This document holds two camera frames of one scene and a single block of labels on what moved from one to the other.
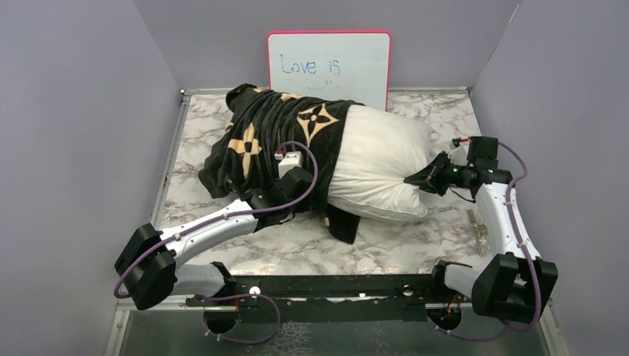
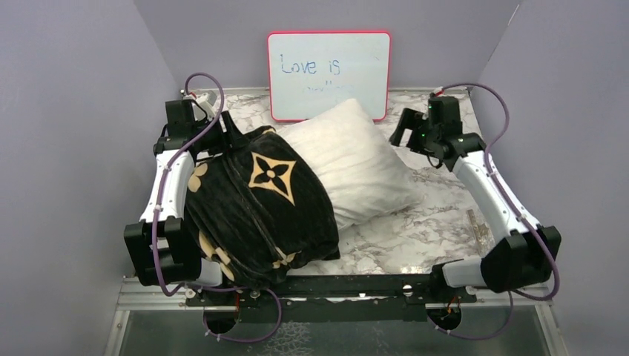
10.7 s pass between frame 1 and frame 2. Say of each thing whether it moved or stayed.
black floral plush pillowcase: moved
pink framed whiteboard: stayed
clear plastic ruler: stayed
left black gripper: moved
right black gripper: moved
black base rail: stayed
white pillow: moved
